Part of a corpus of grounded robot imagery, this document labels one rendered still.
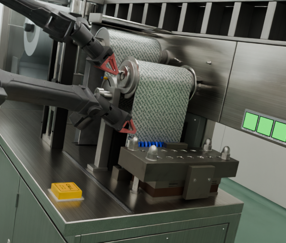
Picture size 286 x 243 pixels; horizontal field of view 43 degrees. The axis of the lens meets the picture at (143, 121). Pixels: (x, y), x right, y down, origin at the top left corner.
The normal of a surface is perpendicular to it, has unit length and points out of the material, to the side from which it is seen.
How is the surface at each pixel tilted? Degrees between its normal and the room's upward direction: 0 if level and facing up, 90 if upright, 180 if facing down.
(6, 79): 36
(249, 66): 90
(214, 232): 90
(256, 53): 90
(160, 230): 90
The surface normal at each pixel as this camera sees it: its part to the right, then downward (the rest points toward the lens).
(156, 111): 0.53, 0.26
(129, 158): -0.83, -0.04
